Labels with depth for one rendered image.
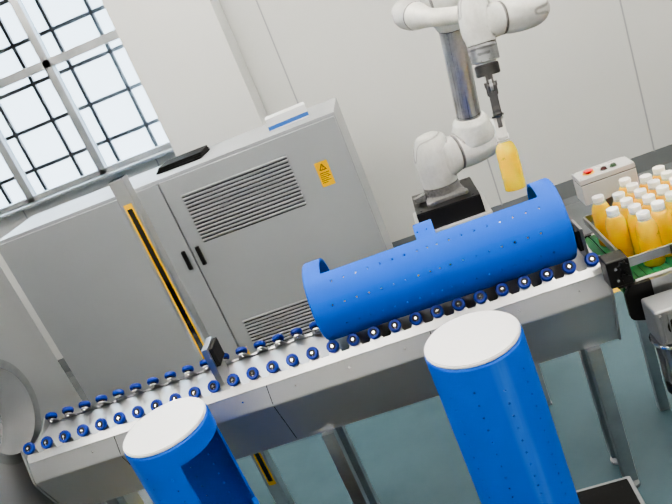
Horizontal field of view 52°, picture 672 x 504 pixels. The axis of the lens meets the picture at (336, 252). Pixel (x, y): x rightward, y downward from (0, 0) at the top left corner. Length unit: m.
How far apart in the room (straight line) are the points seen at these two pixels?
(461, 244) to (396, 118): 2.95
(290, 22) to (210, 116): 0.86
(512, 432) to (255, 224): 2.38
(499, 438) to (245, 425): 0.96
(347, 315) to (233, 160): 1.82
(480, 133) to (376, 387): 1.15
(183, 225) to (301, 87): 1.53
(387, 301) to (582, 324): 0.66
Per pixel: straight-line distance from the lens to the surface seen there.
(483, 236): 2.24
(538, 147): 5.31
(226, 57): 4.80
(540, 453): 2.09
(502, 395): 1.93
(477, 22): 2.20
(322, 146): 3.84
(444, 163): 2.90
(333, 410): 2.52
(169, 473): 2.20
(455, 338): 2.00
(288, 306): 4.17
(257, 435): 2.60
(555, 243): 2.27
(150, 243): 2.76
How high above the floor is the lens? 2.03
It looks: 20 degrees down
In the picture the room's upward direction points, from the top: 23 degrees counter-clockwise
